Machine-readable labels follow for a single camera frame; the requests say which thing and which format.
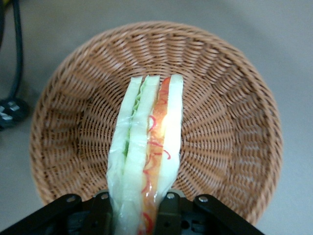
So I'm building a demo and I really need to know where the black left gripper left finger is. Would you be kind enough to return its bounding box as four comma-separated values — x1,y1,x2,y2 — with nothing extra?
89,190,116,235

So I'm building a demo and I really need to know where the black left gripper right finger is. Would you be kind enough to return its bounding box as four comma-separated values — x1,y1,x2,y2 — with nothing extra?
153,189,183,235

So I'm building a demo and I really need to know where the triangle sandwich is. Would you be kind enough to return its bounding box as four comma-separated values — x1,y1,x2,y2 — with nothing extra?
106,74,184,235

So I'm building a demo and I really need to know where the round brown wicker basket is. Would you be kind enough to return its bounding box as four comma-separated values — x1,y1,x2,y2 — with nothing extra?
28,20,285,227

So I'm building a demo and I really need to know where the black power cable with plug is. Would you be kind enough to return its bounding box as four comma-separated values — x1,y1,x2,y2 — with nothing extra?
0,0,30,132

